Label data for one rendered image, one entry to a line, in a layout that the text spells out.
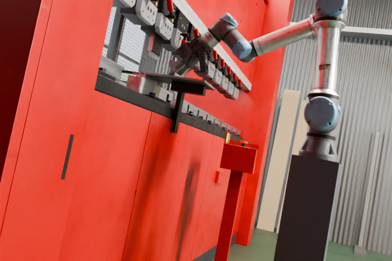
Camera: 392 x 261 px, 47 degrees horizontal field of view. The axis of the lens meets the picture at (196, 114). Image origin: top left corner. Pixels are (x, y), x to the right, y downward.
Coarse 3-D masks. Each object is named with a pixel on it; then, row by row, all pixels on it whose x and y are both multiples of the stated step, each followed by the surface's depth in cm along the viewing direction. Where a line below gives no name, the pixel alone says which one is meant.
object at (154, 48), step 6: (150, 36) 191; (156, 36) 193; (150, 42) 191; (156, 42) 194; (162, 42) 200; (150, 48) 190; (156, 48) 195; (150, 54) 192; (156, 54) 196; (156, 60) 199
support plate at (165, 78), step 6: (150, 72) 184; (156, 78) 191; (162, 78) 188; (168, 78) 185; (174, 78) 182; (180, 78) 180; (186, 78) 180; (192, 78) 179; (204, 84) 183; (210, 84) 186
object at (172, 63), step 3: (171, 60) 189; (180, 60) 188; (171, 63) 188; (174, 63) 188; (177, 63) 188; (171, 66) 188; (174, 66) 188; (183, 66) 188; (171, 69) 187; (174, 69) 187; (177, 69) 187; (180, 69) 188; (171, 72) 187; (174, 72) 187
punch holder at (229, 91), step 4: (232, 72) 323; (232, 76) 325; (232, 80) 327; (228, 84) 319; (232, 84) 327; (228, 88) 318; (232, 88) 329; (220, 92) 327; (224, 92) 324; (228, 92) 320; (232, 92) 331
